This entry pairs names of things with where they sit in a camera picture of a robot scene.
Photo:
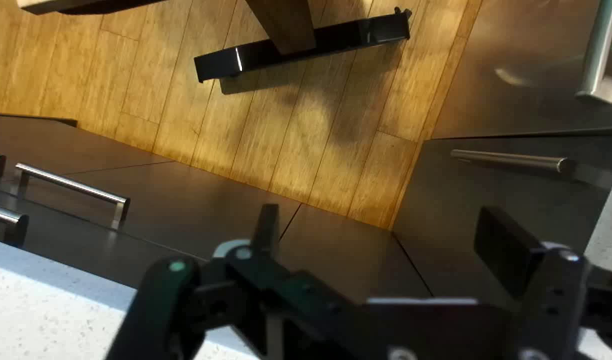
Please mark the black metal base bar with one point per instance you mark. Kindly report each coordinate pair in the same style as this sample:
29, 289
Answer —
332, 37

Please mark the dark lower drawer cabinet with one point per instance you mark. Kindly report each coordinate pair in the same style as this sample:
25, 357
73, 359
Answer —
187, 201

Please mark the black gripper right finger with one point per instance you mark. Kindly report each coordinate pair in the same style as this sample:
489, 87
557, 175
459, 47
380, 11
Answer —
508, 256

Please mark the wooden post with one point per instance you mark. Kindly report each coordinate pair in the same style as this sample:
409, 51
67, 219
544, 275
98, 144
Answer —
283, 22

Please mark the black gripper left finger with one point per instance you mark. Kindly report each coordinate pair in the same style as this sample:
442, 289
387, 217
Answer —
263, 230

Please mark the stainless steel dishwasher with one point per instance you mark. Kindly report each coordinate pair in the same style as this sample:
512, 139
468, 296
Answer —
519, 81

